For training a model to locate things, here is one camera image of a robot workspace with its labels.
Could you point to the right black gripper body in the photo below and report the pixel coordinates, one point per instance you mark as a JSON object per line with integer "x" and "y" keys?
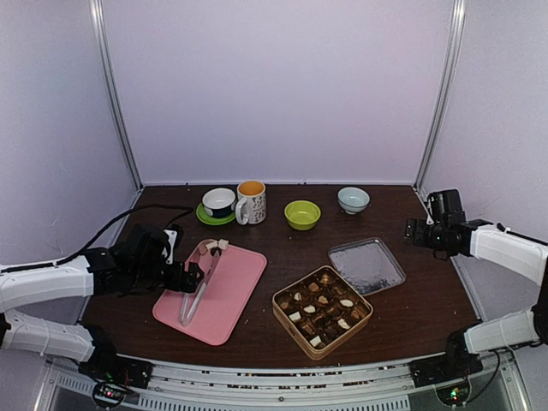
{"x": 431, "y": 240}

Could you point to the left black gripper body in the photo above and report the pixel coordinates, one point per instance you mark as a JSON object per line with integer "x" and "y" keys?
{"x": 175, "y": 282}

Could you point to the white metal tongs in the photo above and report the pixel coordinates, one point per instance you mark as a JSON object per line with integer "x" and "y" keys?
{"x": 191, "y": 302}

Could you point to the bear print tin lid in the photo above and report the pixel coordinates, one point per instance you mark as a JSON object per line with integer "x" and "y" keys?
{"x": 367, "y": 265}

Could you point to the gold chocolate tin box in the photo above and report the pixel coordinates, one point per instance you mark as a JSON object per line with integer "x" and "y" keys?
{"x": 340, "y": 311}

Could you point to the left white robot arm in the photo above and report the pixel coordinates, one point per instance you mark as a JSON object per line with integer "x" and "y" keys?
{"x": 145, "y": 260}

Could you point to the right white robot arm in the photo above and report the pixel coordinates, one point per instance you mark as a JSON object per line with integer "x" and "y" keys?
{"x": 447, "y": 232}

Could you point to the tan cube chocolate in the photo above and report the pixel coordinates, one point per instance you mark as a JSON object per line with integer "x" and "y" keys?
{"x": 222, "y": 244}

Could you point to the white chocolate in tin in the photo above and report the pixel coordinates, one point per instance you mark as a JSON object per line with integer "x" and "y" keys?
{"x": 294, "y": 317}

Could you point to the pink plastic tray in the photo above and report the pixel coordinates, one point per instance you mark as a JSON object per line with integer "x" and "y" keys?
{"x": 225, "y": 297}

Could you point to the green saucer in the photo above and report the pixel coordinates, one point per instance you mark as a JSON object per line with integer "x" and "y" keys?
{"x": 203, "y": 217}

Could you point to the pale blue ceramic bowl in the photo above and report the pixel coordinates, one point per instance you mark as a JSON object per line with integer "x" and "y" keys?
{"x": 353, "y": 200}

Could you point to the white dark blue bowl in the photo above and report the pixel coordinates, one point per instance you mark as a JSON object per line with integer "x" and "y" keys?
{"x": 219, "y": 202}

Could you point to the white patterned mug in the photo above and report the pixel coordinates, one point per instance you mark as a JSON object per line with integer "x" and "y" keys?
{"x": 250, "y": 207}

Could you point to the lime green bowl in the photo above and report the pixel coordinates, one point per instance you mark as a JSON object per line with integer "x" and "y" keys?
{"x": 302, "y": 214}

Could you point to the left circuit board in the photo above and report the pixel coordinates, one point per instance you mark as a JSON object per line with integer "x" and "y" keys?
{"x": 107, "y": 396}

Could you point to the circuit board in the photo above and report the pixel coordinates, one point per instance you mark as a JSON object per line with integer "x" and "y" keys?
{"x": 107, "y": 396}
{"x": 454, "y": 395}

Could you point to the right circuit board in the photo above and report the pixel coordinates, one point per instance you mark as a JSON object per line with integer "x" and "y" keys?
{"x": 454, "y": 395}

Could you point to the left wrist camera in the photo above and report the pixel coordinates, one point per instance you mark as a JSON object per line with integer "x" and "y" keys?
{"x": 174, "y": 234}

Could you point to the front aluminium rail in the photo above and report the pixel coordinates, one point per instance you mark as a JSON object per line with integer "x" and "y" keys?
{"x": 386, "y": 385}

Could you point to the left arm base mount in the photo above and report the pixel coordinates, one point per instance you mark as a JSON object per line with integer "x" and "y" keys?
{"x": 123, "y": 371}

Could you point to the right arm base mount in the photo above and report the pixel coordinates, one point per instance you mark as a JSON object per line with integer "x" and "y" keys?
{"x": 442, "y": 368}

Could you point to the right aluminium frame post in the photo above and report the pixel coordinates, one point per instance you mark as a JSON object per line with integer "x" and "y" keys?
{"x": 452, "y": 54}

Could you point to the aluminium frame post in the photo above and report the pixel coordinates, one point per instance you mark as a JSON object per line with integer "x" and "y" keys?
{"x": 99, "y": 27}
{"x": 452, "y": 54}

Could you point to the left aluminium frame post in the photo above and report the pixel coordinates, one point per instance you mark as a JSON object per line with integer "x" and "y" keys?
{"x": 99, "y": 27}

